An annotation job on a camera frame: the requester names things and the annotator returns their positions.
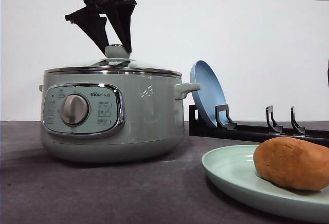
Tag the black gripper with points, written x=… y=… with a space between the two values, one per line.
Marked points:
x=119 y=14

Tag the glass steamer lid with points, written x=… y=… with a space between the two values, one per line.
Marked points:
x=117 y=61

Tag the green plate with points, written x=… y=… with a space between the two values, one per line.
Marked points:
x=233 y=170

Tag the brown potato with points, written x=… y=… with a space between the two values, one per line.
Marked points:
x=293 y=162

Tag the green electric steamer pot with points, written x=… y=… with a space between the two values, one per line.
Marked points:
x=113 y=114

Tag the blue plate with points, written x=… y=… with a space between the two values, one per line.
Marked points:
x=211 y=93

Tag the black plate rack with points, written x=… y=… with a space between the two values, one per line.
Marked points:
x=225 y=128

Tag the grey table mat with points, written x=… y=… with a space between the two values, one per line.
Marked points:
x=39 y=187

